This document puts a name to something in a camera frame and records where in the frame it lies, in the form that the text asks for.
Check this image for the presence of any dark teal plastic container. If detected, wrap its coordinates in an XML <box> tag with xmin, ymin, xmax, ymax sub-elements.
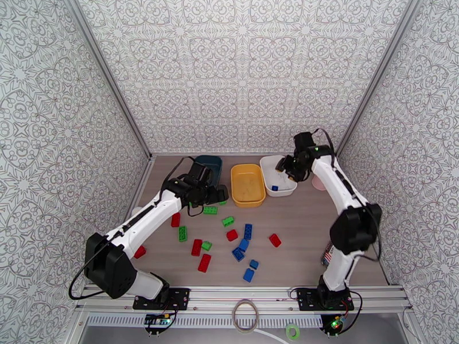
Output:
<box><xmin>193</xmin><ymin>154</ymin><xmax>223</xmax><ymax>188</ymax></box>

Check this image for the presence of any white plastic container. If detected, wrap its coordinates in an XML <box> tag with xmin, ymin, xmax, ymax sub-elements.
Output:
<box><xmin>259</xmin><ymin>155</ymin><xmax>298</xmax><ymax>198</ymax></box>

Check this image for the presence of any yellow plastic container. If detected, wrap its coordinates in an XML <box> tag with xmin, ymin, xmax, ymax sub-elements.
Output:
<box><xmin>230</xmin><ymin>163</ymin><xmax>267</xmax><ymax>209</ymax></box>

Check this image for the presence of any flag print can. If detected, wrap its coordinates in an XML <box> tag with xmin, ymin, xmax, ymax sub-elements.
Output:
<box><xmin>320</xmin><ymin>243</ymin><xmax>336</xmax><ymax>267</ymax></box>

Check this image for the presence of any slotted metal strip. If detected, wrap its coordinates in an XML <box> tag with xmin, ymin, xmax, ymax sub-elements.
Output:
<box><xmin>87</xmin><ymin>315</ymin><xmax>324</xmax><ymax>327</ymax></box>

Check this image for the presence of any white tube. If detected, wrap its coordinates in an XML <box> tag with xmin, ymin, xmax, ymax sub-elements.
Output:
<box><xmin>251</xmin><ymin>330</ymin><xmax>291</xmax><ymax>344</ymax></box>

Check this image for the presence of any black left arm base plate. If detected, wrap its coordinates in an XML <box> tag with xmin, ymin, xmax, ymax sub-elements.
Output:
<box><xmin>133</xmin><ymin>287</ymin><xmax>191</xmax><ymax>311</ymax></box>

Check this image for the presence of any aluminium frame post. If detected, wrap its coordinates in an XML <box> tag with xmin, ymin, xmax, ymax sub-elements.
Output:
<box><xmin>335</xmin><ymin>0</ymin><xmax>428</xmax><ymax>157</ymax></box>
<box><xmin>61</xmin><ymin>0</ymin><xmax>155</xmax><ymax>159</ymax></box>

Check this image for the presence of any aluminium mounting rail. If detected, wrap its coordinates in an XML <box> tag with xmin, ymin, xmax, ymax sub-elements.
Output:
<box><xmin>75</xmin><ymin>286</ymin><xmax>411</xmax><ymax>311</ymax></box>

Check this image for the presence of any grey wire coil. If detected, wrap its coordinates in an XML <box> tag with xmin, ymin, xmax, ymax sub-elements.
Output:
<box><xmin>232</xmin><ymin>299</ymin><xmax>260</xmax><ymax>334</ymax></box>

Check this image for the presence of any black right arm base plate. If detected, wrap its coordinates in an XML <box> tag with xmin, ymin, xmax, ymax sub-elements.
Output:
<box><xmin>297</xmin><ymin>287</ymin><xmax>355</xmax><ymax>312</ymax></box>

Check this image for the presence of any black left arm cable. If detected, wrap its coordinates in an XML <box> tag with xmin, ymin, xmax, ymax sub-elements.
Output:
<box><xmin>68</xmin><ymin>157</ymin><xmax>207</xmax><ymax>302</ymax></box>

